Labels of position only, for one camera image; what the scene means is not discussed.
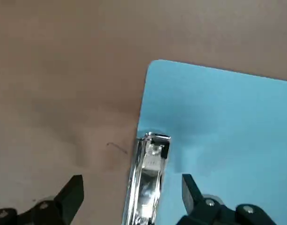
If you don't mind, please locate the silver metal clip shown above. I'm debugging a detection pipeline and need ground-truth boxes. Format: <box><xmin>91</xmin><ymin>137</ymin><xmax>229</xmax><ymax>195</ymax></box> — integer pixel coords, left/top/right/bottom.
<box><xmin>123</xmin><ymin>131</ymin><xmax>172</xmax><ymax>225</ymax></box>

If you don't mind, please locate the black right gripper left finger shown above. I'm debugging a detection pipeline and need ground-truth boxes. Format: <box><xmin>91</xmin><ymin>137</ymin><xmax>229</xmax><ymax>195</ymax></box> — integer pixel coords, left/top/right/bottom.
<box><xmin>0</xmin><ymin>174</ymin><xmax>85</xmax><ymax>225</ymax></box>

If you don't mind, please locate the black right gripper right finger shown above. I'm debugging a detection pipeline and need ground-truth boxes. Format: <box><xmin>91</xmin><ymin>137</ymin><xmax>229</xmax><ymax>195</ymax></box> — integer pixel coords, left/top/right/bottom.
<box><xmin>176</xmin><ymin>173</ymin><xmax>276</xmax><ymax>225</ymax></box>

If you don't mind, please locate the blue A4 clipboard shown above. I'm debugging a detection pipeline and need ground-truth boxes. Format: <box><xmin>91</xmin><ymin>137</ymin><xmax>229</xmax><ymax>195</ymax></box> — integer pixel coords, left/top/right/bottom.
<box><xmin>121</xmin><ymin>59</ymin><xmax>287</xmax><ymax>225</ymax></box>

